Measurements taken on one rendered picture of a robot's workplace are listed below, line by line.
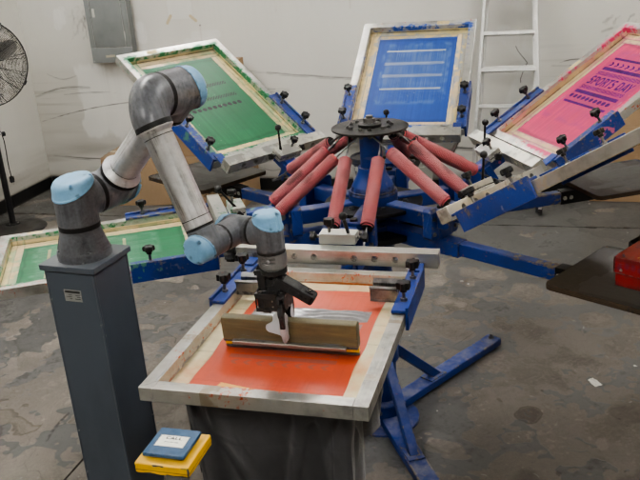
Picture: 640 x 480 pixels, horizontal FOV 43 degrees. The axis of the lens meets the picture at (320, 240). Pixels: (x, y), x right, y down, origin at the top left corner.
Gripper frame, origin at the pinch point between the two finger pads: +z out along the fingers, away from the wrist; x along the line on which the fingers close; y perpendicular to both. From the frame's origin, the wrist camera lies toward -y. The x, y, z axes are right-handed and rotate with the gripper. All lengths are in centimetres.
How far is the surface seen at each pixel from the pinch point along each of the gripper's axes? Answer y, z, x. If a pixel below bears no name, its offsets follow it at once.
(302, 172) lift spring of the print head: 26, -15, -105
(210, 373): 18.0, 4.2, 14.6
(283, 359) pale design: 1.1, 4.8, 4.6
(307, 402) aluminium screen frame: -13.2, 1.5, 29.6
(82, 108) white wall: 334, 17, -444
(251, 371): 7.3, 4.6, 12.0
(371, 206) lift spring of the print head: -7, -10, -80
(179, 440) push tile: 12.0, 2.6, 46.2
